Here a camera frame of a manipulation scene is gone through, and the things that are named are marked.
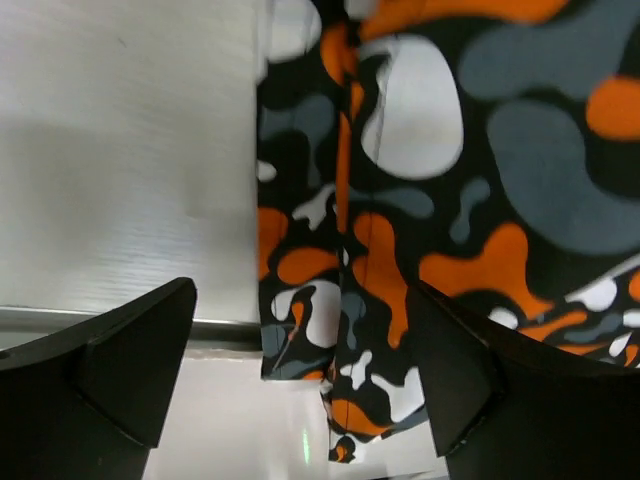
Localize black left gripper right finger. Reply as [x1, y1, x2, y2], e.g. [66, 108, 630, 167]
[407, 284, 639, 479]

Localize orange camouflage shorts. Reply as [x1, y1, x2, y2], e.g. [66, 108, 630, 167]
[256, 1, 639, 464]

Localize aluminium table rail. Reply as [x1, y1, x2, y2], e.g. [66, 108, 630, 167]
[1, 306, 261, 352]

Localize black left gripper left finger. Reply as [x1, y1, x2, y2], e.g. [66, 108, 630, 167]
[1, 277, 197, 480]

